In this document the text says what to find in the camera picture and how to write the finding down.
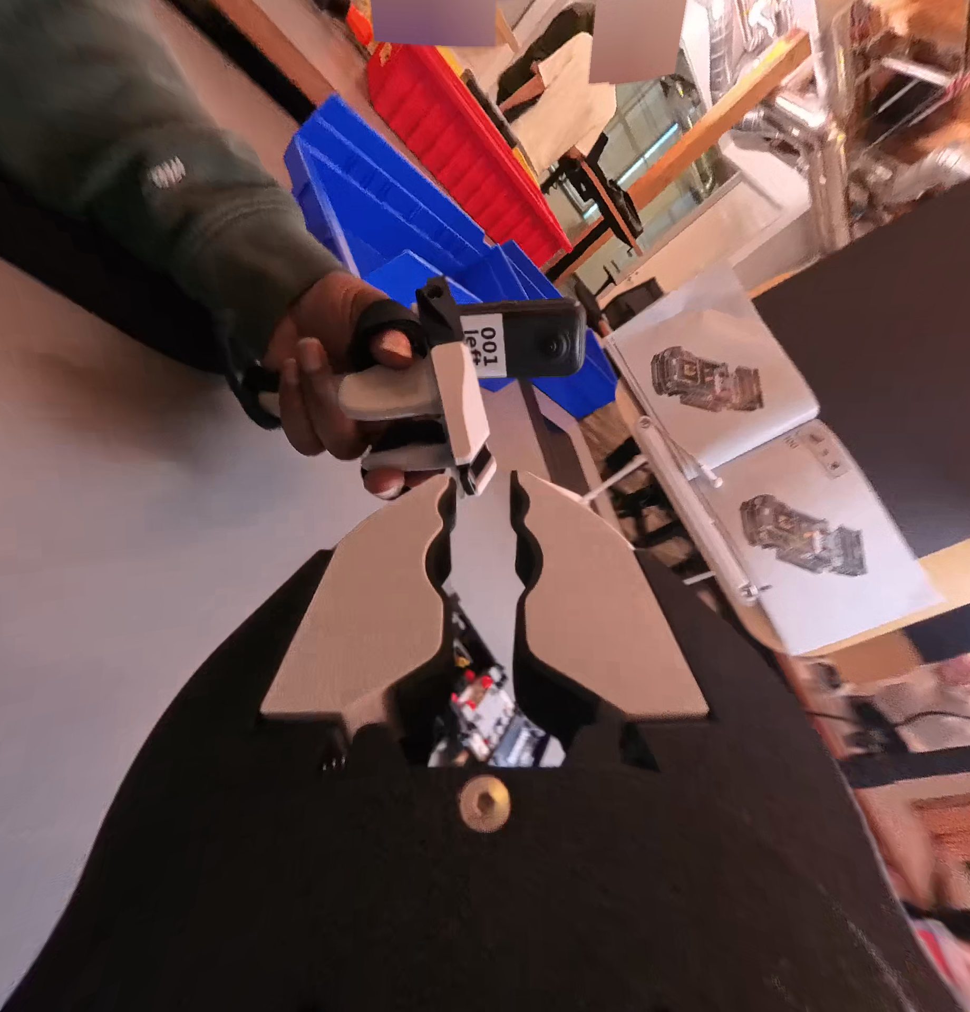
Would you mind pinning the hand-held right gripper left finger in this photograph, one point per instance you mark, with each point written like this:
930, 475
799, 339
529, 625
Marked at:
367, 625

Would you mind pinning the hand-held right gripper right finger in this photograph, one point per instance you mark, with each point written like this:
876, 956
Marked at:
604, 625

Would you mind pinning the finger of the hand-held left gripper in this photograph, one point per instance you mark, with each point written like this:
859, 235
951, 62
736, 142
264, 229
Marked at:
462, 411

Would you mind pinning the lego car model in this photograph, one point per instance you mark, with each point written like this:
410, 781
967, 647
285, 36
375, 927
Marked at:
485, 712

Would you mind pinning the blue plastic bin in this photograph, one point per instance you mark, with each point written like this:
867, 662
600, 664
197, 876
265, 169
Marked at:
390, 206

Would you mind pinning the lego instruction booklet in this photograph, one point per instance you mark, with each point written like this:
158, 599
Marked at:
770, 475

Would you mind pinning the person's left hand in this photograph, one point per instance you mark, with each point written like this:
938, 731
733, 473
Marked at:
311, 380

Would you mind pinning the wooden standing desk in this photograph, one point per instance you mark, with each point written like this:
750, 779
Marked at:
596, 190

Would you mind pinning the red plastic bin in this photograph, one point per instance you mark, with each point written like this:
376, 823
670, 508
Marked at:
469, 143

